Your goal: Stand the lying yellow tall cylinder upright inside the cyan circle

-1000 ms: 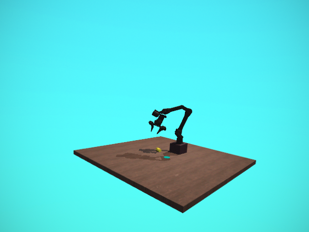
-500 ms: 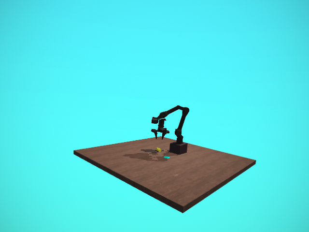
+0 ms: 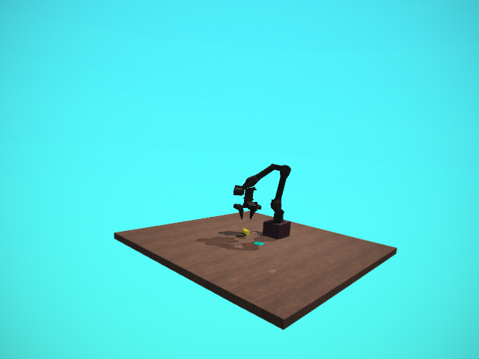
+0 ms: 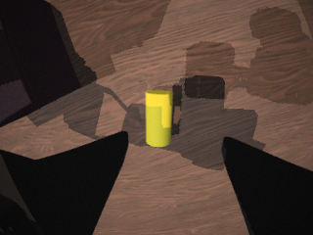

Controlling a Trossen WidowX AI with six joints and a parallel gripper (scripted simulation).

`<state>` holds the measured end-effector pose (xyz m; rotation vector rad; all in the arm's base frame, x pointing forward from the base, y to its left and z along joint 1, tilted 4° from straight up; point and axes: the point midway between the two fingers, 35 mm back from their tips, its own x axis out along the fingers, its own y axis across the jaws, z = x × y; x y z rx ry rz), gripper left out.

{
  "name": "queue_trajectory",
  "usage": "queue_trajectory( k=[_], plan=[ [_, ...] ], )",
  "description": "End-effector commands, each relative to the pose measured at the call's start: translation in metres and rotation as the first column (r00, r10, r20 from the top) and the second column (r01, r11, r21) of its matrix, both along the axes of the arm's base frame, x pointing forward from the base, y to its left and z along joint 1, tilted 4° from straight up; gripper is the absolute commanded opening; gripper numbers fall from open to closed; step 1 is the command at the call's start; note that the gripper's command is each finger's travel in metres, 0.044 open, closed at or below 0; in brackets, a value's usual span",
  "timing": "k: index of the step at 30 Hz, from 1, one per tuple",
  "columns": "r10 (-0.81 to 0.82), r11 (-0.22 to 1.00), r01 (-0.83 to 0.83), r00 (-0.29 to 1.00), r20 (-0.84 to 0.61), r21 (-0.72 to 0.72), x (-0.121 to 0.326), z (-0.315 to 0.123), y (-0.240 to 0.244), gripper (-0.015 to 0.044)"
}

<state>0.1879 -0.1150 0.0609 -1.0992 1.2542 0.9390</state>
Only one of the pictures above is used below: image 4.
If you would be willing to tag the yellow cylinder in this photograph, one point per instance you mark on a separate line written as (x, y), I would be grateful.
(158, 117)

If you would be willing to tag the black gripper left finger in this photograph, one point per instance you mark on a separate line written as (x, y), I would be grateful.
(64, 194)

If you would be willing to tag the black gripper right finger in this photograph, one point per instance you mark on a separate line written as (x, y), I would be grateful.
(276, 197)

